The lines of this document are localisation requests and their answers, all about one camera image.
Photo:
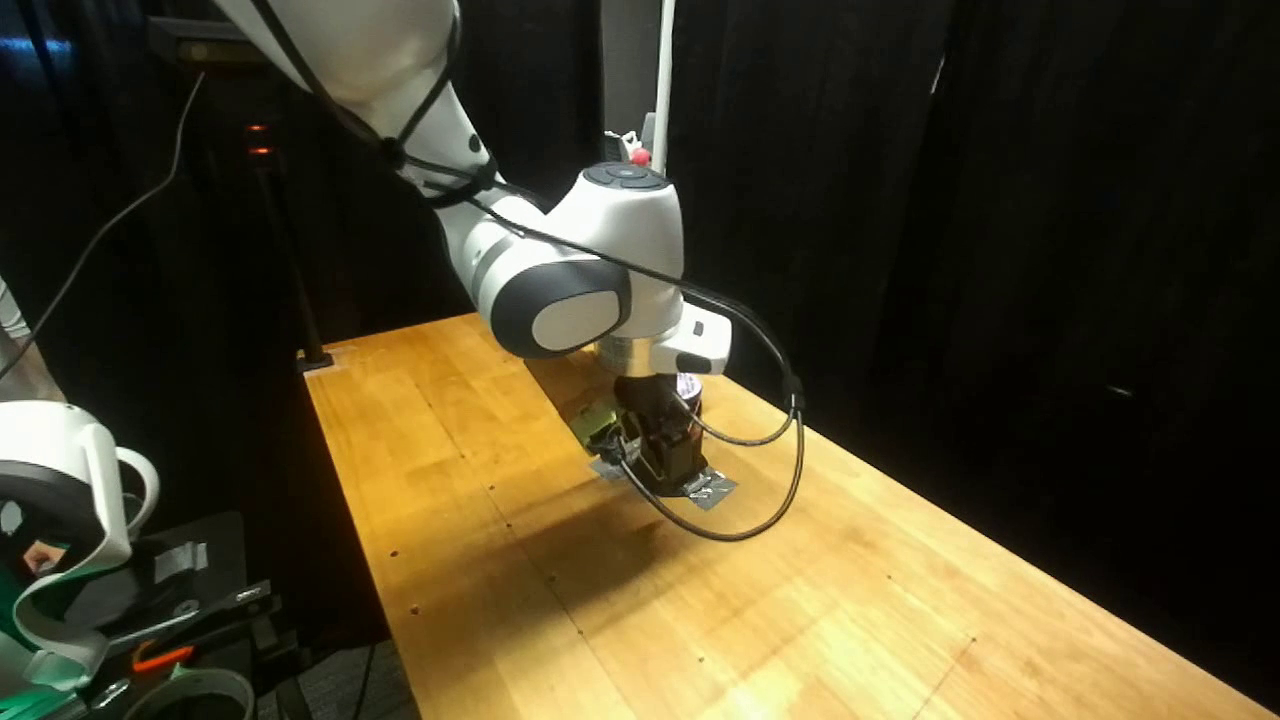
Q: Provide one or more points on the red knob on pole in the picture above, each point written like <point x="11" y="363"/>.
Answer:
<point x="636" y="148"/>

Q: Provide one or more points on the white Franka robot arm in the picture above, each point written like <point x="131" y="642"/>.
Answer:
<point x="533" y="252"/>

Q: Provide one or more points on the white vertical pole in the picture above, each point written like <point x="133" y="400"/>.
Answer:
<point x="660" y="80"/>

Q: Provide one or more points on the black curtain backdrop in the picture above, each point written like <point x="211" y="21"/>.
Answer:
<point x="1043" y="265"/>

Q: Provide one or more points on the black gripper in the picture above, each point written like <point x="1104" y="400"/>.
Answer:
<point x="657" y="419"/>

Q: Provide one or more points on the silver metal bracket plate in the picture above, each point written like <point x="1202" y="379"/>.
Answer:
<point x="709" y="490"/>

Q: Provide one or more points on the white rounded machine housing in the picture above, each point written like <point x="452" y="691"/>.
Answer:
<point x="62" y="494"/>

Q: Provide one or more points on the black stand with red light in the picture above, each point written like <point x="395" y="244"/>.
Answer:
<point x="282" y="252"/>

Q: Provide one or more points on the black equipment case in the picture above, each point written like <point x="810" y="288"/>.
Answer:
<point x="184" y="586"/>

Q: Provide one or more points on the green plastic part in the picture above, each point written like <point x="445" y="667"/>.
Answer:
<point x="35" y="667"/>

